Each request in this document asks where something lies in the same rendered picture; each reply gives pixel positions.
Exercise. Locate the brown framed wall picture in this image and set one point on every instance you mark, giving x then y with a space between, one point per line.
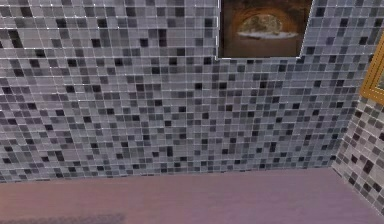
265 30

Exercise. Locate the gold framed wall picture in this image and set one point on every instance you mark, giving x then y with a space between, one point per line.
375 78

